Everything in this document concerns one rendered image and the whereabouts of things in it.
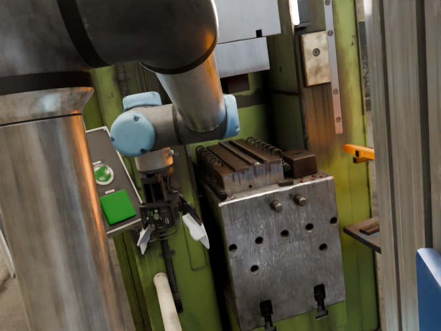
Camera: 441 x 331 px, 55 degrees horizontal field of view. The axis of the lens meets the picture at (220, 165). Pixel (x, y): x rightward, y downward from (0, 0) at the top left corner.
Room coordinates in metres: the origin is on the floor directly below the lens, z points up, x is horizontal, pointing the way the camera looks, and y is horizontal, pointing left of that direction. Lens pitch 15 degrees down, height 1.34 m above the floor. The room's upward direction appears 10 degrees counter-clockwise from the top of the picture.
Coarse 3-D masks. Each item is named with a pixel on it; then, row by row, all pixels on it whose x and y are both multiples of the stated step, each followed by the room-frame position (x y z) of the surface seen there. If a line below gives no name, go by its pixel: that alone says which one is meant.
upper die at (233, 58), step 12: (216, 48) 1.26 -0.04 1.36; (228, 48) 1.26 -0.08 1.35; (240, 48) 1.27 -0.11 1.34; (252, 48) 1.28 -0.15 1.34; (264, 48) 1.29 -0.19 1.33; (216, 60) 1.25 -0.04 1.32; (228, 60) 1.26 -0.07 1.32; (240, 60) 1.27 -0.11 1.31; (252, 60) 1.28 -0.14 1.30; (264, 60) 1.28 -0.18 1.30; (228, 72) 1.26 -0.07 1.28; (240, 72) 1.27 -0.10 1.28
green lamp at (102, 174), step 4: (96, 168) 1.07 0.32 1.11; (100, 168) 1.07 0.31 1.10; (104, 168) 1.07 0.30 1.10; (96, 172) 1.06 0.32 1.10; (100, 172) 1.06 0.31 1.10; (104, 172) 1.07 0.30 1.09; (108, 172) 1.07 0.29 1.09; (96, 176) 1.05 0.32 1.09; (100, 176) 1.06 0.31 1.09; (104, 176) 1.06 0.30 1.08; (108, 176) 1.06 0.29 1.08; (100, 180) 1.05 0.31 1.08; (104, 180) 1.05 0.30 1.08; (108, 180) 1.06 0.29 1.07
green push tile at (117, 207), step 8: (120, 192) 1.05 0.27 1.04; (104, 200) 1.02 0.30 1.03; (112, 200) 1.02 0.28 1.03; (120, 200) 1.03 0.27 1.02; (128, 200) 1.04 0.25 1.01; (104, 208) 1.00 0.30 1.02; (112, 208) 1.01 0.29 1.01; (120, 208) 1.02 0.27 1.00; (128, 208) 1.03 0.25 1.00; (112, 216) 1.00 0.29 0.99; (120, 216) 1.01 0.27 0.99; (128, 216) 1.02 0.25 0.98; (112, 224) 0.99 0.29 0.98
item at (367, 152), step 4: (348, 144) 1.40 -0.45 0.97; (352, 144) 1.39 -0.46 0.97; (344, 148) 1.40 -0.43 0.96; (348, 148) 1.38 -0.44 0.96; (352, 148) 1.36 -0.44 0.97; (356, 148) 1.34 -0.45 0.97; (360, 148) 1.33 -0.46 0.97; (364, 148) 1.32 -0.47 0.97; (368, 148) 1.31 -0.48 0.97; (372, 148) 1.30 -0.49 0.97; (348, 152) 1.38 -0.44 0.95; (352, 152) 1.36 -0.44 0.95; (364, 152) 1.30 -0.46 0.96; (368, 152) 1.28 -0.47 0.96; (372, 152) 1.26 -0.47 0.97; (364, 156) 1.30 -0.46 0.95; (368, 156) 1.28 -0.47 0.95; (372, 156) 1.26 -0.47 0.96
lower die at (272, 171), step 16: (224, 144) 1.59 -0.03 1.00; (240, 144) 1.55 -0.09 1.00; (208, 160) 1.47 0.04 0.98; (224, 160) 1.39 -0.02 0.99; (240, 160) 1.35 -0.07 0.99; (272, 160) 1.28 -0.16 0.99; (224, 176) 1.25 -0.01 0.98; (240, 176) 1.26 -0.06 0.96; (256, 176) 1.27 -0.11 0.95; (272, 176) 1.28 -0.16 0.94
